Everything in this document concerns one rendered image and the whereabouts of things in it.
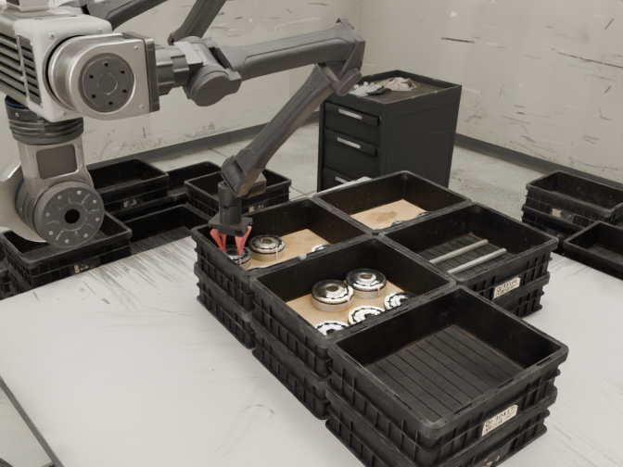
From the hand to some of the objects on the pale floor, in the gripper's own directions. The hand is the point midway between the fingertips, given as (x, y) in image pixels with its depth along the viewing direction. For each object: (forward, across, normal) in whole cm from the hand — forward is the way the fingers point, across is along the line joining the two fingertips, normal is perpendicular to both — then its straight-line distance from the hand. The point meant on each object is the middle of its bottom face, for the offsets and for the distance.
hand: (232, 250), depth 172 cm
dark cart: (+89, +10, +185) cm, 206 cm away
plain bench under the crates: (+87, +42, -4) cm, 97 cm away
